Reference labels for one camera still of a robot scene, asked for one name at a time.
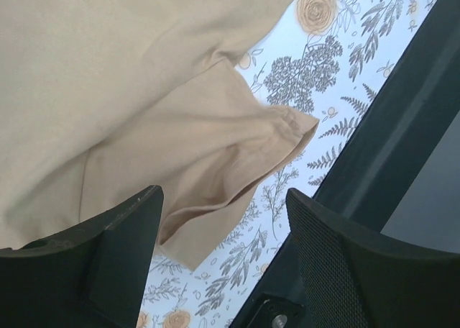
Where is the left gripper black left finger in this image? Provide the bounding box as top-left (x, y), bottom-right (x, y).
top-left (1, 186), bottom-right (164, 327)

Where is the floral patterned table mat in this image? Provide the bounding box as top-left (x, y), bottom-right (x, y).
top-left (137, 0), bottom-right (437, 327)

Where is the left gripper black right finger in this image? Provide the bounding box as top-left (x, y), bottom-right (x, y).
top-left (285, 188), bottom-right (459, 327)

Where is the beige t shirt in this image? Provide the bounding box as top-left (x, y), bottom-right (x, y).
top-left (1, 0), bottom-right (318, 270)

